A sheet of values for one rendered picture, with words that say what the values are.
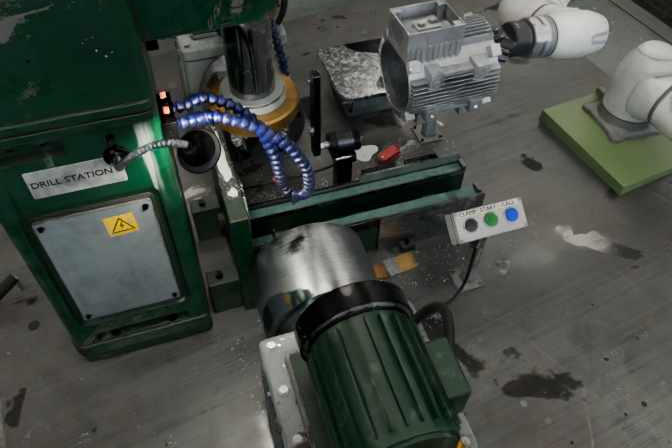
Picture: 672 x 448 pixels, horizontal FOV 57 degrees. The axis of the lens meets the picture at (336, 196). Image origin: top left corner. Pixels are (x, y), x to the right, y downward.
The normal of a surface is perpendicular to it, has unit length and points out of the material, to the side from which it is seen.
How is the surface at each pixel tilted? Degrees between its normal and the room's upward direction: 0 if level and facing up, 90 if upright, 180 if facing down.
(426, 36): 89
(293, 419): 0
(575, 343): 0
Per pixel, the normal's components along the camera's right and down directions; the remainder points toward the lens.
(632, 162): 0.07, -0.66
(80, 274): 0.31, 0.72
